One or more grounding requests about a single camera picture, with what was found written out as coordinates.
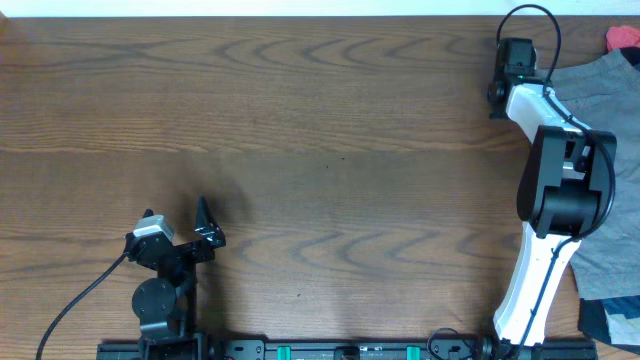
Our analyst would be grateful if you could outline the grey shorts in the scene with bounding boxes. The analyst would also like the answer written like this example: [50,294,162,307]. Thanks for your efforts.
[542,48,640,301]

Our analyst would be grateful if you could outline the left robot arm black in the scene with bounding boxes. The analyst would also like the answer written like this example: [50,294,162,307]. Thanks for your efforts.
[125,196,226,341]

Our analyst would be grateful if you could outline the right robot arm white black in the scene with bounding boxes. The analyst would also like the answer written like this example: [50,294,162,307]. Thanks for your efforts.
[487,38,617,348]

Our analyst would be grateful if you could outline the red cloth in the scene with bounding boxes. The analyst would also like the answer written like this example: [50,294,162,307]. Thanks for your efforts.
[605,25,640,52]

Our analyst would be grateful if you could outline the black patterned garment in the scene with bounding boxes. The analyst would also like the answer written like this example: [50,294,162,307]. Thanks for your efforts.
[578,296,639,355]

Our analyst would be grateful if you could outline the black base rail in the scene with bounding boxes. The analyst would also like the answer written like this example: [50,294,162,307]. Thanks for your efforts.
[96,332,599,360]

